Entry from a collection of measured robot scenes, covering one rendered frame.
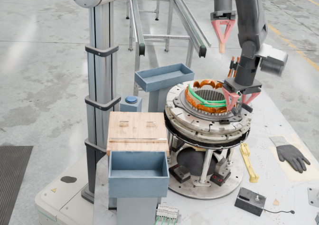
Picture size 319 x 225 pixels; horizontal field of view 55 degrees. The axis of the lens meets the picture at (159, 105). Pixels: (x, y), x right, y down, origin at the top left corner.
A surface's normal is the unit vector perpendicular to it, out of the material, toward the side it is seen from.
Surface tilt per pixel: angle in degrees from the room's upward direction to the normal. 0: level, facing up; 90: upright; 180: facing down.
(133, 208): 90
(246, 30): 112
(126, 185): 90
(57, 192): 0
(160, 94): 90
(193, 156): 0
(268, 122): 0
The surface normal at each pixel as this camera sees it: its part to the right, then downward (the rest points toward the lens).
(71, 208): 0.08, -0.82
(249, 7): -0.46, 0.73
